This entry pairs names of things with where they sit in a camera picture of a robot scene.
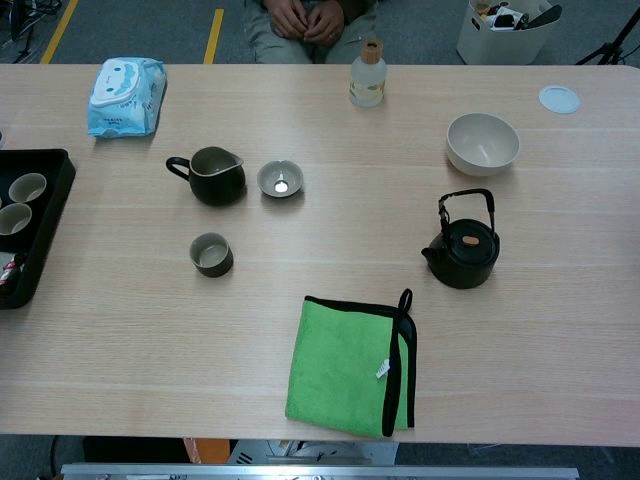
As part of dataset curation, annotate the black ceramic pitcher with handle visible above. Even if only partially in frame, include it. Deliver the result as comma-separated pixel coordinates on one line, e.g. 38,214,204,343
165,146,248,207

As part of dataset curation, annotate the white cup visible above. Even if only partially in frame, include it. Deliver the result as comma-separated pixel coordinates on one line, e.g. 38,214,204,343
8,172,48,204
0,202,33,237

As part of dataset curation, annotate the green cloth with black trim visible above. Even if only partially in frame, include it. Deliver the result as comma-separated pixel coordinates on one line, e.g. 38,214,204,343
284,288,418,439

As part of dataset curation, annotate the blue wet wipes pack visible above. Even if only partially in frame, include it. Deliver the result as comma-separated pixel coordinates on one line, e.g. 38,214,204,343
87,57,167,139

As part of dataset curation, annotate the aluminium rail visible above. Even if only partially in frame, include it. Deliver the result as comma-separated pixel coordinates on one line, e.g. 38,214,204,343
59,463,580,480

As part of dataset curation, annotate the black tray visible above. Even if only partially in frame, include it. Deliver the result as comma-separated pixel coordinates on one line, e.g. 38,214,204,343
0,148,77,310

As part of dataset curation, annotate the orange brown object under table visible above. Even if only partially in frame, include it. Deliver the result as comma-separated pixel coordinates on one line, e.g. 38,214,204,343
182,437,231,465

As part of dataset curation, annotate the glass bottle with wooden cap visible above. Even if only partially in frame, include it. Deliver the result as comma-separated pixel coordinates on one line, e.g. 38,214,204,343
348,38,388,109

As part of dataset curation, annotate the black tripod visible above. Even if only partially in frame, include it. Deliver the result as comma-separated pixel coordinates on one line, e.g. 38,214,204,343
575,4,640,66

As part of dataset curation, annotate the grey-green teacup upper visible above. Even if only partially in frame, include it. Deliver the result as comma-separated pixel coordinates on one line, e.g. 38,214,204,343
256,159,305,200

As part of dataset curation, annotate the seated person in khaki trousers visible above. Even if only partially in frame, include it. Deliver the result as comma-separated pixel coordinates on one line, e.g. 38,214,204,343
242,0,379,65

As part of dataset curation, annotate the dark olive cylindrical teacup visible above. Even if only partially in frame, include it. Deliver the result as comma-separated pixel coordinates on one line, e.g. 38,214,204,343
189,232,234,278

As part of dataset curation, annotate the black equipment stand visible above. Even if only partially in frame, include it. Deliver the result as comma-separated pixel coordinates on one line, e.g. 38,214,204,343
0,0,64,64

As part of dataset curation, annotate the black teapot with bail handle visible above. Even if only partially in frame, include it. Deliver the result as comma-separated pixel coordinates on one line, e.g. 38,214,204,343
420,188,501,290

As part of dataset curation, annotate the cream white bowl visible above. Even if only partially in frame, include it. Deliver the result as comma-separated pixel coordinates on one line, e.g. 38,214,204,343
446,112,521,178

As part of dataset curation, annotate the white storage bin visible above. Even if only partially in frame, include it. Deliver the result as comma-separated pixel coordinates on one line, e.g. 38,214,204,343
455,0,565,66

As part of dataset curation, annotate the red and white snack packet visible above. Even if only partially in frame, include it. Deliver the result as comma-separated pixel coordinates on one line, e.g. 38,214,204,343
0,252,26,301

